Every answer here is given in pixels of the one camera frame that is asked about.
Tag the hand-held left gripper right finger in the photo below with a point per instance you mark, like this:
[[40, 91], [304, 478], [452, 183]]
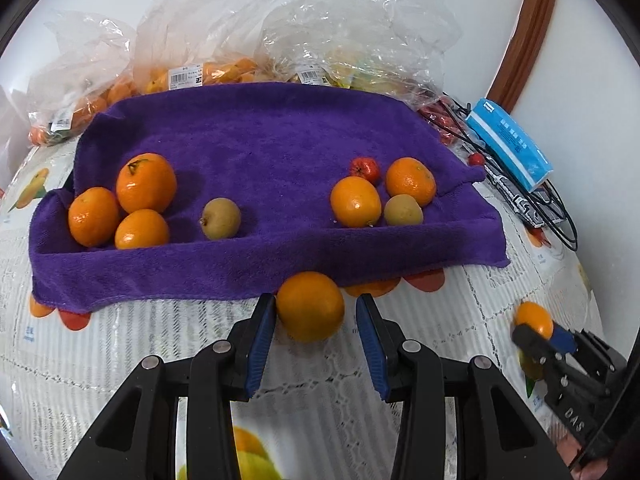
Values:
[[372, 350]]

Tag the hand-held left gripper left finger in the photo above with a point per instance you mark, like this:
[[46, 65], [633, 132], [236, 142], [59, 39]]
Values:
[[260, 345]]

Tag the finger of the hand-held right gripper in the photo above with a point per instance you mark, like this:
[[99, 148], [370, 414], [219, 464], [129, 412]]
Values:
[[532, 342], [564, 341]]

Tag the yellow-green round fruit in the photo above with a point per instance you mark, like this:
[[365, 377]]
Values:
[[403, 210], [220, 218]]

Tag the small red fruit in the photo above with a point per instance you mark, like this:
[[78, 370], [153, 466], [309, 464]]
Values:
[[476, 159], [364, 169]]

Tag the large orange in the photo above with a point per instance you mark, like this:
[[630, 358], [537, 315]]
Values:
[[146, 183]]

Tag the pile of red fruits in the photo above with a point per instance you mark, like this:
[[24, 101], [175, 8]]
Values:
[[442, 120]]

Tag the person's right hand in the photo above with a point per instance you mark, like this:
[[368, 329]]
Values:
[[570, 455]]

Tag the fruit-print white tablecloth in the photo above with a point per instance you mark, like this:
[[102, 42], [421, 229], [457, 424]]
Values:
[[150, 330]]

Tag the grey striped pouch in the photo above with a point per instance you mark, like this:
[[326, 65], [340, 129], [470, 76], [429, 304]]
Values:
[[515, 200]]

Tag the blue tissue pack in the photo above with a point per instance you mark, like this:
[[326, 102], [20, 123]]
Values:
[[505, 140]]

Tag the purple towel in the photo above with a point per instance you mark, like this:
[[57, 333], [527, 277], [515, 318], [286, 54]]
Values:
[[280, 135]]

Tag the clear bag of yellow fruit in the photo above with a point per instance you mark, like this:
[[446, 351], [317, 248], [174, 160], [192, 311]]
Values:
[[360, 35]]

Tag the clear bag of small oranges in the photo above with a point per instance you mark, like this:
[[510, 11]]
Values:
[[85, 75]]

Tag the white plastic bag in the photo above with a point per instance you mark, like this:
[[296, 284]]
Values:
[[7, 130]]

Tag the brown wooden door frame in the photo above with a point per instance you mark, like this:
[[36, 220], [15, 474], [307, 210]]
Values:
[[530, 25]]

